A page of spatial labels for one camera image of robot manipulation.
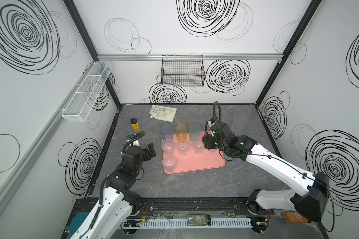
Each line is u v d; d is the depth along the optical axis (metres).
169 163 0.89
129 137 0.65
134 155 0.54
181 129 0.92
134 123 0.99
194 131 0.95
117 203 0.49
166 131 0.87
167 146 0.91
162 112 1.14
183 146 0.93
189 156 0.93
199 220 0.67
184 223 0.71
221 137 0.55
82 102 0.75
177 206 0.75
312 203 0.38
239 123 1.01
